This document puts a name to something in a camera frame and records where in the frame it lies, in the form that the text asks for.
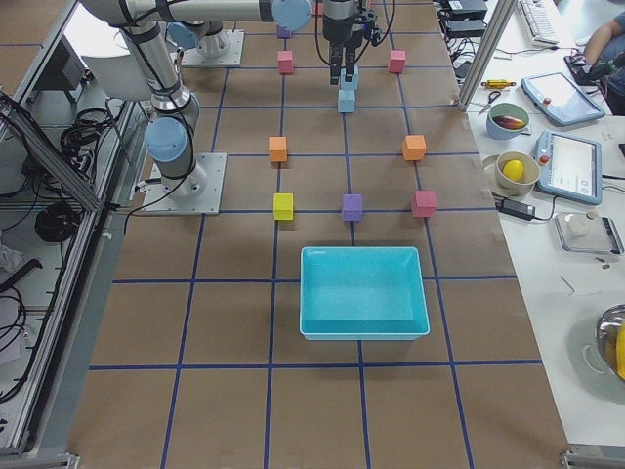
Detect person's forearm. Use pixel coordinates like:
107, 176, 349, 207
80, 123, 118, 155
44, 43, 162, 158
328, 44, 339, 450
584, 13, 624, 64

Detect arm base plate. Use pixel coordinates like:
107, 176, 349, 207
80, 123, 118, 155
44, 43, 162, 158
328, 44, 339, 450
181, 29, 245, 68
142, 152, 228, 216

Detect black power adapter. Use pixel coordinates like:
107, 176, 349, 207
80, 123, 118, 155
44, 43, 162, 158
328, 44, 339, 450
495, 197, 535, 221

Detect light purple foam block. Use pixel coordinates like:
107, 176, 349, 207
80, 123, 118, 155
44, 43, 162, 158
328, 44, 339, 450
275, 24, 293, 39

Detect magenta foam block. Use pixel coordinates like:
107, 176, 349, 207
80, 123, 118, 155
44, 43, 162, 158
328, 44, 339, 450
411, 191, 438, 218

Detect white keyboard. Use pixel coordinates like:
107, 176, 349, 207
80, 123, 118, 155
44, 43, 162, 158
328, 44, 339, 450
517, 0, 560, 47

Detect light blue foam block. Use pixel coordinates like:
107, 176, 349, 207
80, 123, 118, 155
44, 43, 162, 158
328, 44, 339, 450
340, 65, 359, 92
337, 89, 356, 113

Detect gold metal cylinder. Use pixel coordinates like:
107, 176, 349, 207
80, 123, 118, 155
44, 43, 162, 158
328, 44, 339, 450
480, 79, 517, 90

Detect dark pink foam block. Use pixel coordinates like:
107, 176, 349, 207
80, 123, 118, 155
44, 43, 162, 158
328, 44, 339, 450
277, 50, 295, 75

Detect white mug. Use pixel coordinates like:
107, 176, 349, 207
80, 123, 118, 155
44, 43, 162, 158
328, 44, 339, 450
482, 151, 540, 196

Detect blue teach pendant tablet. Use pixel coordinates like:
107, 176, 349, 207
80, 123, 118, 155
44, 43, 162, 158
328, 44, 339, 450
521, 72, 605, 126
534, 131, 603, 206

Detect yellow foam block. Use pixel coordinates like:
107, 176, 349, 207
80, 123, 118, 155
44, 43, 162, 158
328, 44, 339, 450
272, 192, 295, 221

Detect yellow lemon in mug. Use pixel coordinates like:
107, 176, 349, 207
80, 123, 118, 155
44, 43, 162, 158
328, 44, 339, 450
501, 159, 524, 182

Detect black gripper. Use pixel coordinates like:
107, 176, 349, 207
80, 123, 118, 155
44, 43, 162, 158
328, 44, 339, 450
322, 12, 383, 86

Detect aluminium frame post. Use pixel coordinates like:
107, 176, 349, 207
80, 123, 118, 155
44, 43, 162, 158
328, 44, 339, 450
457, 0, 517, 111

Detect steel bowl with fruit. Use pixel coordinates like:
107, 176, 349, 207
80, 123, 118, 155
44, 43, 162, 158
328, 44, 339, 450
582, 304, 624, 383

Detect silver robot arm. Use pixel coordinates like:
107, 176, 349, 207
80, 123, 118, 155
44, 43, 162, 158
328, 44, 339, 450
121, 22, 206, 198
82, 0, 385, 96

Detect light blue bowl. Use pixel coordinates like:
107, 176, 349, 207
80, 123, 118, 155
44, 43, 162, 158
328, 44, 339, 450
485, 103, 529, 140

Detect black scissors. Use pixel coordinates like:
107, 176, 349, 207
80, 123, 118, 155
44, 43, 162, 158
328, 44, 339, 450
479, 90, 501, 115

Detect teal plastic tray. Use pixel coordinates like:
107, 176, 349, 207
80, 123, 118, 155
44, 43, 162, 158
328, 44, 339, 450
300, 246, 431, 341

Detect grey kitchen scale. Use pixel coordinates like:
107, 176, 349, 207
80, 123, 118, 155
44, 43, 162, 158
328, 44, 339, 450
554, 211, 624, 255

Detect dark purple foam block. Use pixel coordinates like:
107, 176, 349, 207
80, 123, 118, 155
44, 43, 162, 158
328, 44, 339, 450
342, 193, 364, 222

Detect orange foam block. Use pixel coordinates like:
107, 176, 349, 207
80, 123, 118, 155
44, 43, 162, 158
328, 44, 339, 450
268, 136, 288, 163
402, 135, 427, 161

